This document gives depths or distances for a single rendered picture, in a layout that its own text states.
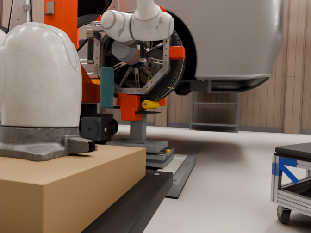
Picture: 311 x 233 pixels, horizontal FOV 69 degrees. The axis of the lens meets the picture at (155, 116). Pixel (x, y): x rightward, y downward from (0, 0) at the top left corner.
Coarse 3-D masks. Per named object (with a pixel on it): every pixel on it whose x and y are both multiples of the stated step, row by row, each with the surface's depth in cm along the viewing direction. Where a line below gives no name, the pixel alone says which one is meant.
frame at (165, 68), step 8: (104, 32) 157; (104, 40) 162; (168, 40) 144; (96, 48) 159; (168, 48) 144; (96, 56) 159; (168, 56) 145; (96, 64) 160; (168, 64) 145; (96, 72) 159; (160, 72) 146; (168, 72) 150; (152, 80) 148; (160, 80) 152; (120, 88) 155; (128, 88) 153; (136, 88) 151; (144, 88) 149; (152, 88) 153
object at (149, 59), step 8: (112, 40) 169; (104, 48) 167; (152, 48) 158; (104, 56) 167; (112, 56) 178; (104, 64) 167; (112, 64) 179; (120, 64) 166; (128, 64) 164; (136, 64) 166; (144, 64) 163; (160, 64) 158; (128, 72) 164; (136, 72) 162; (120, 80) 182; (136, 80) 162
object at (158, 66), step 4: (152, 52) 198; (156, 52) 197; (160, 52) 196; (148, 56) 199; (152, 56) 198; (156, 56) 197; (160, 56) 196; (152, 60) 194; (156, 64) 193; (152, 68) 194; (156, 68) 193; (160, 68) 197; (140, 72) 202; (144, 72) 196; (152, 72) 194; (156, 72) 196; (140, 76) 202; (144, 76) 201; (148, 76) 200; (140, 80) 202; (144, 80) 201
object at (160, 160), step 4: (164, 148) 177; (168, 148) 176; (172, 148) 184; (160, 152) 158; (164, 152) 158; (168, 152) 164; (172, 152) 176; (148, 156) 153; (152, 156) 152; (156, 156) 151; (160, 156) 150; (164, 156) 152; (168, 156) 164; (172, 156) 177; (148, 160) 153; (152, 160) 152; (156, 160) 151; (160, 160) 150; (164, 160) 153; (168, 160) 165; (148, 164) 153; (152, 164) 152; (156, 164) 151; (160, 164) 150; (164, 164) 153
